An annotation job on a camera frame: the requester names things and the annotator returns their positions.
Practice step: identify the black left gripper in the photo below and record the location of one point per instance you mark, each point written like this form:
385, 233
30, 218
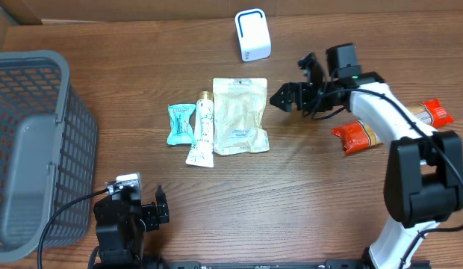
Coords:
149, 215

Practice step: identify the grey plastic basket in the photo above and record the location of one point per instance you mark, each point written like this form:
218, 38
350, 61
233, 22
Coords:
48, 141

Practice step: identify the teal snack packet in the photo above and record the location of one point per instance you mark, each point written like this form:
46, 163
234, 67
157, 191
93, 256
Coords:
181, 129

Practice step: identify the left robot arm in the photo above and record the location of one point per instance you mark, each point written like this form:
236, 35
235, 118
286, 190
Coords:
121, 224

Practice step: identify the white barcode scanner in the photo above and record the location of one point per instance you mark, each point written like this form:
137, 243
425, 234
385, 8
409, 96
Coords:
253, 35

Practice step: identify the translucent beige pouch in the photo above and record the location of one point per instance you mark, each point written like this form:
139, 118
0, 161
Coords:
239, 105

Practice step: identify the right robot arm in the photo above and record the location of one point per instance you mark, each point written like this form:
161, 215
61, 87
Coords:
424, 176

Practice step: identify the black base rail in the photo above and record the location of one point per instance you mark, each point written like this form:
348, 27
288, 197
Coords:
261, 265

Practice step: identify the white Pantene tube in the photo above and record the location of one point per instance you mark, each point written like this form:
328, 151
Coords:
201, 153

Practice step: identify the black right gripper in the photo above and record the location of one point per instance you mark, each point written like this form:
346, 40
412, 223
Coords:
304, 96

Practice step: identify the San Remo spaghetti packet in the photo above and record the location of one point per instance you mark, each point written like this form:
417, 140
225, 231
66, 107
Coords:
357, 136

